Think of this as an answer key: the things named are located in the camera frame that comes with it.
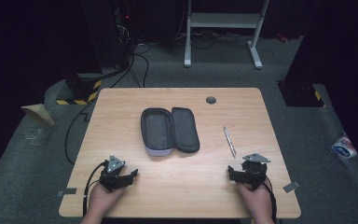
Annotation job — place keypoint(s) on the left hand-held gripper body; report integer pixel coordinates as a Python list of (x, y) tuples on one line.
[(112, 175)]

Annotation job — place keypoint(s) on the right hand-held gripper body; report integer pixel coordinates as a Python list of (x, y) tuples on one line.
[(254, 171)]

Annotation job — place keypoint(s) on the person's left hand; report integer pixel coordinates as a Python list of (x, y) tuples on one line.
[(103, 199)]

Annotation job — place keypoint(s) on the person's right hand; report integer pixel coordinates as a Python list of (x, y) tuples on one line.
[(256, 200)]

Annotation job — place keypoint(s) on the silver pen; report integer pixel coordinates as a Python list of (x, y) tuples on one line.
[(230, 142)]

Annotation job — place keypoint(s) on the grey tape strip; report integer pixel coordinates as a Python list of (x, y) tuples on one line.
[(291, 186), (67, 191)]

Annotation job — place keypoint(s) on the open black pencil case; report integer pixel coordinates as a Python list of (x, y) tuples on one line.
[(169, 130)]

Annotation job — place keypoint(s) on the black yellow striped stand base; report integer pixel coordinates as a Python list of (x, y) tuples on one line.
[(304, 95), (80, 91)]

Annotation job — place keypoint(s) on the white blue plastic packet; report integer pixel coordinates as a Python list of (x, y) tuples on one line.
[(343, 148)]

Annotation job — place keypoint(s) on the beige cardboard piece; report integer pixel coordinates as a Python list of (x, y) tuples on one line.
[(38, 113)]

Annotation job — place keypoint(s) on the white metal stand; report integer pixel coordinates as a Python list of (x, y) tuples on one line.
[(223, 21)]

